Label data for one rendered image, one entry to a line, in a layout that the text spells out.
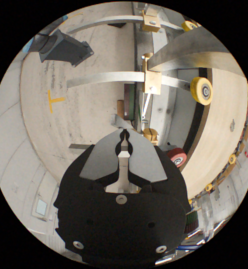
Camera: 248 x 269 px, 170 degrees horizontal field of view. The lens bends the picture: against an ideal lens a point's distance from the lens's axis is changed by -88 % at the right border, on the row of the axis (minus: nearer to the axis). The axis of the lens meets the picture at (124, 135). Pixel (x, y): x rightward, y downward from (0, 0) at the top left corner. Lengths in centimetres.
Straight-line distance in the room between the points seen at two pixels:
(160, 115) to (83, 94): 96
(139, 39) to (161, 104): 36
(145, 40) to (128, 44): 76
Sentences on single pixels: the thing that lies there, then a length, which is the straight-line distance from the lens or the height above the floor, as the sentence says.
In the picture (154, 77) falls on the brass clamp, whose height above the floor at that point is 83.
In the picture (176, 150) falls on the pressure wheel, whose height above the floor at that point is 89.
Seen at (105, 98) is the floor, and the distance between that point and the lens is 114.
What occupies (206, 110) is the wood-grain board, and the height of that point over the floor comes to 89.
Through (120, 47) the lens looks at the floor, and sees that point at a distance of 120.
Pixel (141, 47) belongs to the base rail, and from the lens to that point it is 44.
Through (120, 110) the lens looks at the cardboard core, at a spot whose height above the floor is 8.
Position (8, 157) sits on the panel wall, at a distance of 269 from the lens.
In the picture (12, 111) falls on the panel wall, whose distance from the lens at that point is 267.
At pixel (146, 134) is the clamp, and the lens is 28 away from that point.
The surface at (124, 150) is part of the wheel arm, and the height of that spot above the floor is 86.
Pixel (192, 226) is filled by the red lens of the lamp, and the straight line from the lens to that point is 21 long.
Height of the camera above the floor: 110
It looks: 57 degrees down
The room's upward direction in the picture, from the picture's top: 178 degrees counter-clockwise
